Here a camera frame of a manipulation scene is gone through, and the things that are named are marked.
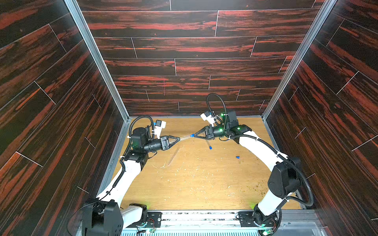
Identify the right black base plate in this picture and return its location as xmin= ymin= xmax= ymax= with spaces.
xmin=236 ymin=211 xmax=266 ymax=227

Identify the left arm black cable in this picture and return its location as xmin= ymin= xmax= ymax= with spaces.
xmin=67 ymin=115 xmax=156 ymax=234

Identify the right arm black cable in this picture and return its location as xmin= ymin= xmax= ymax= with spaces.
xmin=206 ymin=93 xmax=314 ymax=236

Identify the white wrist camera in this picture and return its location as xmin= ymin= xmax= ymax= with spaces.
xmin=153 ymin=120 xmax=166 ymax=139
xmin=200 ymin=111 xmax=216 ymax=127

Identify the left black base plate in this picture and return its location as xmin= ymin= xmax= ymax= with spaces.
xmin=128 ymin=211 xmax=162 ymax=229

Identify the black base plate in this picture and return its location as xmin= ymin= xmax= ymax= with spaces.
xmin=236 ymin=211 xmax=266 ymax=227
xmin=128 ymin=211 xmax=162 ymax=229

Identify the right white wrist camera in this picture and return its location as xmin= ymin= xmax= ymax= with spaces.
xmin=200 ymin=111 xmax=216 ymax=127

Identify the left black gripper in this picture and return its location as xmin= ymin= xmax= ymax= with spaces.
xmin=142 ymin=137 xmax=179 ymax=155

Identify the aluminium front rail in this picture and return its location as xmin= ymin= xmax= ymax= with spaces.
xmin=111 ymin=210 xmax=327 ymax=236

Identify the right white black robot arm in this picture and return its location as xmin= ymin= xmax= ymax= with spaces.
xmin=193 ymin=111 xmax=314 ymax=227

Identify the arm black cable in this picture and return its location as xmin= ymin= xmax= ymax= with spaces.
xmin=206 ymin=93 xmax=314 ymax=236
xmin=67 ymin=115 xmax=156 ymax=234

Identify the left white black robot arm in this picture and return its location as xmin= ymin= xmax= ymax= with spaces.
xmin=81 ymin=124 xmax=181 ymax=236

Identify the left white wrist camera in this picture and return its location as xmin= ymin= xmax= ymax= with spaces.
xmin=153 ymin=120 xmax=166 ymax=139

